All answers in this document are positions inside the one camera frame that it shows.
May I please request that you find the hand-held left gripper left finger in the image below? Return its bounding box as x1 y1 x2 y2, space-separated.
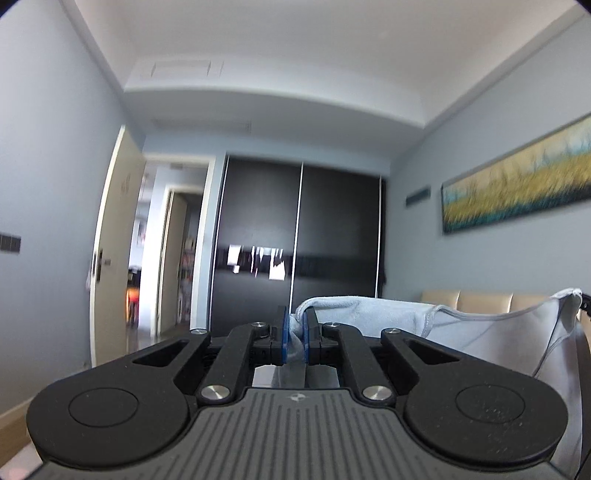
130 305 291 408

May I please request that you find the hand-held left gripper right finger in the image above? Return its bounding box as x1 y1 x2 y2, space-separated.
301 307 463 408

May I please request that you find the light grey-blue garment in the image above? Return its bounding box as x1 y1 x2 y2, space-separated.
270 288 585 480

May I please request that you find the beige padded headboard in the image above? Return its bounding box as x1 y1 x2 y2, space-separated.
420 289 562 317

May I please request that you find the black glossy sliding wardrobe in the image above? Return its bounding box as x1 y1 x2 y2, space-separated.
210 154 386 335

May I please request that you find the hallway door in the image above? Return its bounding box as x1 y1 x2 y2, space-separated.
157 188 189 325

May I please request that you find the cream room door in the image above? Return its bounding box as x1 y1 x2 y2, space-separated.
89 124 147 370

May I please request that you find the long landscape wall painting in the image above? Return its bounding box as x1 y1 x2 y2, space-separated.
440 113 591 236

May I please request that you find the dark wall control panel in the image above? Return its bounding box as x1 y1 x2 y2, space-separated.
406 185 431 208

